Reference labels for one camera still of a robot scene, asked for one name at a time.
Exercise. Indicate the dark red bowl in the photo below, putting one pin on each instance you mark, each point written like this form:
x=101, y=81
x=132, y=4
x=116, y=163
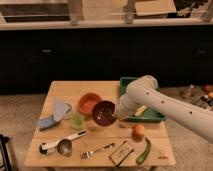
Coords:
x=102, y=113

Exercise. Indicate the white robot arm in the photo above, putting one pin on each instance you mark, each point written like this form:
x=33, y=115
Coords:
x=143, y=91

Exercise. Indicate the orange bowl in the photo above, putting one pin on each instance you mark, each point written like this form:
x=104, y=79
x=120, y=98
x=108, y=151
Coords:
x=87, y=102

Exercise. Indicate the yellow banana in tray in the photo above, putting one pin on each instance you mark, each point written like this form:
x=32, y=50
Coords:
x=140, y=110

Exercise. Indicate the small green cup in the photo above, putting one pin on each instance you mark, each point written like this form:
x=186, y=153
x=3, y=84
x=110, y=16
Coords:
x=77, y=121

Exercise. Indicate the wooden table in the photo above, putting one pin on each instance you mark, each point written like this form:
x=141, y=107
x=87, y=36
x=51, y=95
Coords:
x=161, y=153

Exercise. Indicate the green plastic tray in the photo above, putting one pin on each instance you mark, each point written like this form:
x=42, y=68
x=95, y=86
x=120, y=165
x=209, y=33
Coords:
x=149, y=115

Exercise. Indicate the orange fruit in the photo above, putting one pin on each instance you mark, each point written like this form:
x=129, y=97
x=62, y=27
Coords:
x=138, y=132

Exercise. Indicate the small brown card box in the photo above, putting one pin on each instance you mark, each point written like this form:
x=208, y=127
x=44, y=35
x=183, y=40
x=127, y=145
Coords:
x=121, y=153

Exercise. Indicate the silver fork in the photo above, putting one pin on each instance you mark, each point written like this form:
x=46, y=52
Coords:
x=89, y=154

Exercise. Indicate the blue sponge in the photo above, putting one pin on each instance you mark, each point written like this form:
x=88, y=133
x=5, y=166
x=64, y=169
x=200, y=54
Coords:
x=46, y=123

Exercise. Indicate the green chili pepper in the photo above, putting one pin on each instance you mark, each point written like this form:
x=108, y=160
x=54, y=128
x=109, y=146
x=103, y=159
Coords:
x=142, y=157

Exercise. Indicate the black cabinet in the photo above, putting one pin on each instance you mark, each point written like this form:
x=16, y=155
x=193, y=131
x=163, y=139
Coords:
x=30, y=60

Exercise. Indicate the white handled metal scoop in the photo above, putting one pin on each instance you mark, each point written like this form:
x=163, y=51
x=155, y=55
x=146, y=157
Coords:
x=63, y=146

